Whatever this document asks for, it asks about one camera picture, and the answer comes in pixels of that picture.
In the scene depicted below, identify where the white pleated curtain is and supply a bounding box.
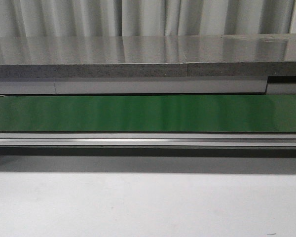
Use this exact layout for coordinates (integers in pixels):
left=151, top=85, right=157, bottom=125
left=0, top=0, right=295, bottom=37

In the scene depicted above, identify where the green conveyor belt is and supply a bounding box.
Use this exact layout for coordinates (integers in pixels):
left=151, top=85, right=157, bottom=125
left=0, top=95, right=296, bottom=133

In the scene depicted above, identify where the aluminium conveyor frame rail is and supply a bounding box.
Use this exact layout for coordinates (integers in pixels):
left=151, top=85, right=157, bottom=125
left=0, top=132, right=296, bottom=148

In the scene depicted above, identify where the grey speckled stone counter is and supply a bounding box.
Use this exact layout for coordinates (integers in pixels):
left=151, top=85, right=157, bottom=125
left=0, top=34, right=296, bottom=95

